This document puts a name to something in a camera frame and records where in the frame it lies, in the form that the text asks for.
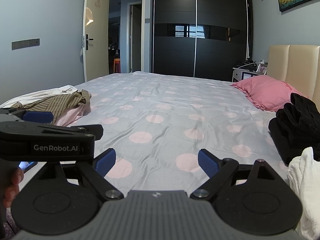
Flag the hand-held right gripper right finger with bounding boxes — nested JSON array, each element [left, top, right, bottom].
[[189, 149, 283, 202]]

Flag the grey pink-dotted bedsheet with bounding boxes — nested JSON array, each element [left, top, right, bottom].
[[0, 70, 313, 193]]

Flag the smartphone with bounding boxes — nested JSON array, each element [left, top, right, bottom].
[[19, 161, 38, 173]]

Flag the person's left hand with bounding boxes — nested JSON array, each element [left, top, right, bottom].
[[2, 167, 24, 208]]

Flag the pile of black clothes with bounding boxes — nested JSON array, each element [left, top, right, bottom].
[[268, 93, 320, 165]]

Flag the white crinkled garment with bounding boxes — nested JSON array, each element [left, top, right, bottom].
[[287, 147, 320, 240]]

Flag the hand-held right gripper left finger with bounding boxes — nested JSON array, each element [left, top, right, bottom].
[[37, 148, 124, 202]]

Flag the purple fleece clothing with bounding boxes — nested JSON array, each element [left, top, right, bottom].
[[5, 209, 19, 234]]

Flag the grey nightstand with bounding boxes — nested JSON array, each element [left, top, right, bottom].
[[232, 66, 268, 83]]

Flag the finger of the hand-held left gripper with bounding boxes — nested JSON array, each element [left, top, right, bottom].
[[37, 124, 104, 140], [0, 108, 54, 125]]

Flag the cream door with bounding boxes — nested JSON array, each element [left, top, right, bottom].
[[83, 0, 110, 82]]

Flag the black door lock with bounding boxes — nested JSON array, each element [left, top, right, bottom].
[[82, 34, 94, 50]]

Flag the brown striped shirt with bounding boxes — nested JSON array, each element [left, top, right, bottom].
[[15, 90, 92, 125]]

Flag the black sliding wardrobe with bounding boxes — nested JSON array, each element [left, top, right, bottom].
[[152, 0, 252, 82]]

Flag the grey wall switch panel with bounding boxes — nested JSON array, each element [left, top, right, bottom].
[[11, 38, 40, 50]]

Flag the light pink garment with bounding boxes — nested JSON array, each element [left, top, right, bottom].
[[54, 102, 92, 127]]

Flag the pink pillow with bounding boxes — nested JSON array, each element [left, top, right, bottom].
[[230, 75, 310, 112]]

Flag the white T-shirt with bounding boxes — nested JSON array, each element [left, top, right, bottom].
[[0, 85, 78, 107]]

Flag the beige padded headboard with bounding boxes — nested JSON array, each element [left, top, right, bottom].
[[267, 44, 320, 100]]

